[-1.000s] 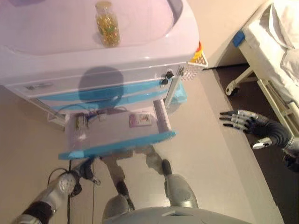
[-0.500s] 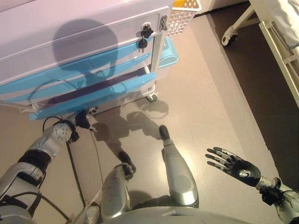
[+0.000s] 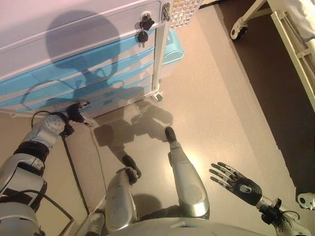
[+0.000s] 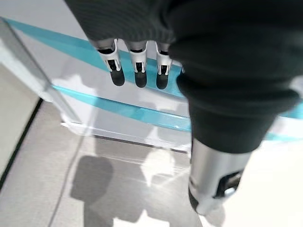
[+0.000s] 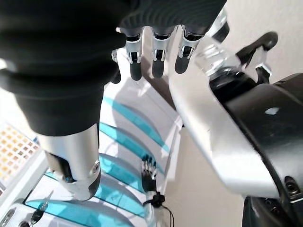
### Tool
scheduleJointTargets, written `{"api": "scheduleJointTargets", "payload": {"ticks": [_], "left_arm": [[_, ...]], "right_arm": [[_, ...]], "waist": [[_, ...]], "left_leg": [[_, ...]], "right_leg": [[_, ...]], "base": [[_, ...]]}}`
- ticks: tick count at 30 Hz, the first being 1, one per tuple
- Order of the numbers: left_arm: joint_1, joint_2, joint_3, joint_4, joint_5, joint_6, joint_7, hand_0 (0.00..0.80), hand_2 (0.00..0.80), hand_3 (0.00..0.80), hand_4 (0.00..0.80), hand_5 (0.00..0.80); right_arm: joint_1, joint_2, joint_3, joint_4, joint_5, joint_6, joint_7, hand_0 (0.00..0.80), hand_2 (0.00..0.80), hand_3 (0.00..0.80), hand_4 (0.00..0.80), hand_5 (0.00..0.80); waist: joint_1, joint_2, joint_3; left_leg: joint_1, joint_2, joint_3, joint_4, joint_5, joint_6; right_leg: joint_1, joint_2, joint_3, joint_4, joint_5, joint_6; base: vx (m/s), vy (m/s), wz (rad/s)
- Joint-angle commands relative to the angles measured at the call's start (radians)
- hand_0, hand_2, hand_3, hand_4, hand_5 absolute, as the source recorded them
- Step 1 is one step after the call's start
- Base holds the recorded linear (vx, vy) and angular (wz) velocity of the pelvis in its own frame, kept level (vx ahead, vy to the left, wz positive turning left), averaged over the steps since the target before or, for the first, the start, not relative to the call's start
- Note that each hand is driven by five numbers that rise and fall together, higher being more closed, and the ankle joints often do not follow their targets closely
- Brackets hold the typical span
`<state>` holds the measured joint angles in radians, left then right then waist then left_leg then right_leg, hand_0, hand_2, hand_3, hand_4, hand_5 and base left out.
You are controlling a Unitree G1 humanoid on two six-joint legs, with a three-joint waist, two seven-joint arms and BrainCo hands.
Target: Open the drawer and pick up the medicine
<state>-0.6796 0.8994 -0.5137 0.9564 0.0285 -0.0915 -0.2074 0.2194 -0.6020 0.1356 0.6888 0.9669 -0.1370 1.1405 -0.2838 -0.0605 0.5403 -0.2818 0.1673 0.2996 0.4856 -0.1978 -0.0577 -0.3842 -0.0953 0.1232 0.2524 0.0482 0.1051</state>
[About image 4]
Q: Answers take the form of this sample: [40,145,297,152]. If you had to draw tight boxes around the white medical cart blue drawers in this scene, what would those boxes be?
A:
[0,0,303,154]

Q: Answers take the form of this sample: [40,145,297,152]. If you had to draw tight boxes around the translucent white side bin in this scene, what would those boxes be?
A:
[0,17,80,123]

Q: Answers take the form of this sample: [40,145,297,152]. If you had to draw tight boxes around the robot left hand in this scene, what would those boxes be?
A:
[63,0,303,215]

